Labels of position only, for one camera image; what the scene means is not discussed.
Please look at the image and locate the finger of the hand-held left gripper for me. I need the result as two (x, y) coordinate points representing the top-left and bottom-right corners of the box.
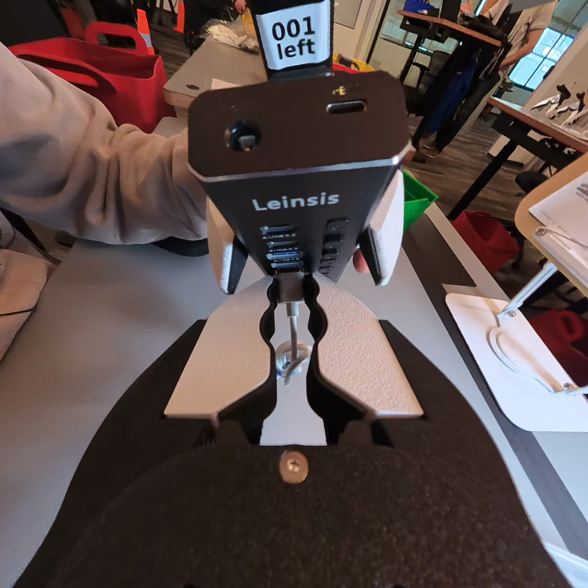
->
(357, 171), (406, 287)
(206, 201), (252, 296)

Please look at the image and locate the white cable with blue tape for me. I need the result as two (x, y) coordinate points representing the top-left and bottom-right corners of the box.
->
(275, 272), (314, 387)

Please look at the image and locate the wooden top desk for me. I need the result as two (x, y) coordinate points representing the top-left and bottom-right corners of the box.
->
(397, 9), (511, 83)

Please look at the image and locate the red tote bag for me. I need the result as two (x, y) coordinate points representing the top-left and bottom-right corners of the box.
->
(530, 310), (588, 386)
(452, 210), (520, 273)
(9, 21), (175, 134)

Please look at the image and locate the orange traffic cone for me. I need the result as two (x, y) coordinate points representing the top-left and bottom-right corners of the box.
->
(135, 9), (155, 57)

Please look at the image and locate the wooden instruction board stand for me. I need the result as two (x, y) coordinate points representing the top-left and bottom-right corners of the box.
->
(445, 152), (588, 432)

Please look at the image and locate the black usb hub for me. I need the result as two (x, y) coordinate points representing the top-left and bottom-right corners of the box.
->
(187, 71), (414, 283)

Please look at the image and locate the grey side table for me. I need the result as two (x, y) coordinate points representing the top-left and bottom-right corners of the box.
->
(163, 39), (260, 111)

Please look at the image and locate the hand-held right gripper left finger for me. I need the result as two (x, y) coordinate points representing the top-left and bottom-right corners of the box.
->
(164, 276), (278, 445)

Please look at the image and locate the green plastic bin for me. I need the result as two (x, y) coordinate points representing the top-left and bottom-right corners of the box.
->
(403, 170), (439, 232)

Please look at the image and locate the dark blue jacket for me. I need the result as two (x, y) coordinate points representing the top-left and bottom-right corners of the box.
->
(416, 46), (501, 154)

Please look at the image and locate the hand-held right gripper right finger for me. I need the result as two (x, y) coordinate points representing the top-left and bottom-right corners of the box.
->
(304, 272), (424, 445)

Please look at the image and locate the person's left forearm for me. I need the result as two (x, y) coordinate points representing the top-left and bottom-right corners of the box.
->
(0, 41), (209, 244)

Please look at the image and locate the printed instruction sheet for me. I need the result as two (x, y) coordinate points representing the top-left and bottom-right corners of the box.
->
(528, 183), (588, 265)

